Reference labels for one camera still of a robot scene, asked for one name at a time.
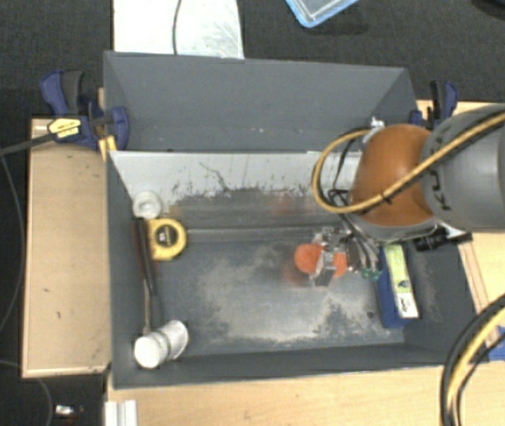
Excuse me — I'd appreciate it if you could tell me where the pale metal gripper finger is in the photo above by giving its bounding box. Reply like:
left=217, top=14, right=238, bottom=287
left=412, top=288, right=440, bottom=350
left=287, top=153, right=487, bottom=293
left=311, top=248, right=339, bottom=289

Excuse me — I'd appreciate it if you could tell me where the orange ball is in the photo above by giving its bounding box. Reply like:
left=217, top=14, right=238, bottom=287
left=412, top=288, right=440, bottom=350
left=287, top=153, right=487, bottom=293
left=294, top=242, right=350, bottom=280

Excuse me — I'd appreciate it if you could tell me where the green and white packet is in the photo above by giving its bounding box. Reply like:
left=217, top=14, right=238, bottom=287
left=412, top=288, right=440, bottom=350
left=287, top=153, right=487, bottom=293
left=383, top=242, right=421, bottom=320

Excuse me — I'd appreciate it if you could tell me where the blue flat box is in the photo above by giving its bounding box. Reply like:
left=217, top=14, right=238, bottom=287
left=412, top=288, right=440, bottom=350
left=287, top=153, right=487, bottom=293
left=375, top=269, right=414, bottom=330

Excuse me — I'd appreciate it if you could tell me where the yellow tape measure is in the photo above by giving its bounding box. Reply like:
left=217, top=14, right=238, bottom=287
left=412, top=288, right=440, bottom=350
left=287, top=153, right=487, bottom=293
left=144, top=217, right=188, bottom=263

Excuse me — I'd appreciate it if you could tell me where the grey metal bin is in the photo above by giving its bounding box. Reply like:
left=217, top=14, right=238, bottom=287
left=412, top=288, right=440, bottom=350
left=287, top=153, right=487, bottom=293
left=101, top=50, right=476, bottom=391

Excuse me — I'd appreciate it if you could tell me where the dark long thin tool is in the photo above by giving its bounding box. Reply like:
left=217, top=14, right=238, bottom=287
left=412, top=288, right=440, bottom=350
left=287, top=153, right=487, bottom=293
left=135, top=218, right=163, bottom=328

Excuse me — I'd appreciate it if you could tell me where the white plastic bottle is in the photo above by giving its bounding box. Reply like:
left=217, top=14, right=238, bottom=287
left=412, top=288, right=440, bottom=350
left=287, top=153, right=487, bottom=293
left=132, top=319, right=190, bottom=370

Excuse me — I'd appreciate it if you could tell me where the pale wood board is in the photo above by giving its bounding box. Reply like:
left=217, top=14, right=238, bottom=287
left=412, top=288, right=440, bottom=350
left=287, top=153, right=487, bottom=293
left=20, top=117, right=114, bottom=379

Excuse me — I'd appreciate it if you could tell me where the black cylinder on white bracket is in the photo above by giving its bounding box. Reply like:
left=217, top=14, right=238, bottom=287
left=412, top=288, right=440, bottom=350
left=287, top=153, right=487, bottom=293
left=413, top=225, right=474, bottom=253

